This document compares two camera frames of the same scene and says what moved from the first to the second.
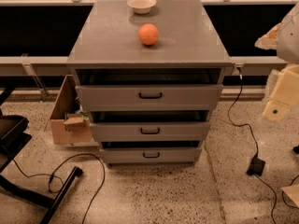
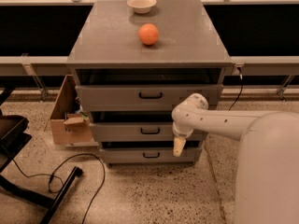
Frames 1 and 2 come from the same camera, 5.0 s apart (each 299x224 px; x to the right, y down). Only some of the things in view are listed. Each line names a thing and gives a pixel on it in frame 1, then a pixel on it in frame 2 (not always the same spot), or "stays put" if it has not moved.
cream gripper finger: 285,94 → 181,133
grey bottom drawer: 150,155 stays put
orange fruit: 149,34 stays put
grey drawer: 150,132 stays put
